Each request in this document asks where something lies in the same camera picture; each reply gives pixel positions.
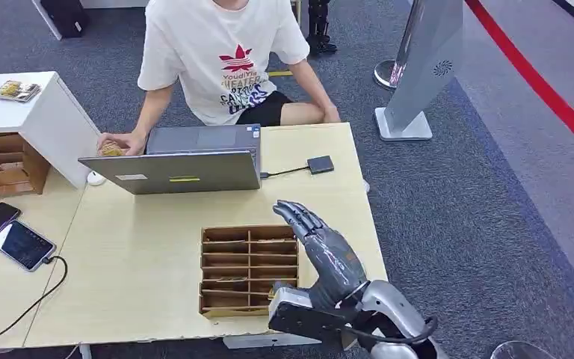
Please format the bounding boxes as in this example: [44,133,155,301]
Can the wooden card box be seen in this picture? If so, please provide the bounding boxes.
[198,225,301,319]

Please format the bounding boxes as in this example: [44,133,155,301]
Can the red barrier belt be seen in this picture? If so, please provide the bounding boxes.
[464,0,574,165]

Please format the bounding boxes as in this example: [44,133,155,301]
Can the black usb hub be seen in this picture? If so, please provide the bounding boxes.
[306,155,336,176]

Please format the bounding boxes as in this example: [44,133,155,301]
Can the brown compartment box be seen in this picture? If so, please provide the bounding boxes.
[0,132,52,201]

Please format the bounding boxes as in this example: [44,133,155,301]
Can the black charging cable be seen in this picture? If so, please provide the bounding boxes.
[0,255,70,356]

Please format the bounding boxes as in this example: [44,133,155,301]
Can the chrome stanchion post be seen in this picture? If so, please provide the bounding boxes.
[373,0,427,92]

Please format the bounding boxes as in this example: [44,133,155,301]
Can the black hub cable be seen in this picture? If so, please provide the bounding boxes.
[260,165,311,180]

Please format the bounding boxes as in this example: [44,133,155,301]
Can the black robot legs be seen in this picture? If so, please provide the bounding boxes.
[306,0,339,56]

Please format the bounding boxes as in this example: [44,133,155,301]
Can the grey desk frame bar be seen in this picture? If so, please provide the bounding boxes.
[222,334,321,351]

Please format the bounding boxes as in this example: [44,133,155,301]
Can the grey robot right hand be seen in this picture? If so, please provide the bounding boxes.
[272,199,369,311]

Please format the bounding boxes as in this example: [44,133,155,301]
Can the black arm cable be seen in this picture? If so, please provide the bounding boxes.
[341,316,439,346]

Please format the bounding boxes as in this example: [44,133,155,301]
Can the white cabinet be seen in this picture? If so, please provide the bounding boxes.
[0,70,102,191]

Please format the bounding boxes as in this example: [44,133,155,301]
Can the clear round object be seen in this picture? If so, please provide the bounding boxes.
[489,340,558,359]

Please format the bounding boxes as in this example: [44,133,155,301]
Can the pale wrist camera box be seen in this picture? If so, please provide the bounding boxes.
[268,286,363,343]

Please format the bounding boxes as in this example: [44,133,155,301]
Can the silver kiosk stand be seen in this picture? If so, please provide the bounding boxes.
[374,0,465,143]

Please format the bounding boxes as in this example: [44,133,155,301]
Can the person's right hand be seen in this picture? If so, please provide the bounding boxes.
[97,130,147,157]

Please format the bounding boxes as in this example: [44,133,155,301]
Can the grey laptop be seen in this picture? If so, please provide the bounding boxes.
[78,123,263,196]

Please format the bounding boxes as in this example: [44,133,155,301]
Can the person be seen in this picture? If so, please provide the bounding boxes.
[97,0,342,158]

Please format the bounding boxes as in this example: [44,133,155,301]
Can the black case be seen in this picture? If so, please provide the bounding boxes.
[39,0,90,40]

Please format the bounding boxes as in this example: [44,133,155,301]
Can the phone with lit screen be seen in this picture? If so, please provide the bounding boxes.
[0,220,58,273]

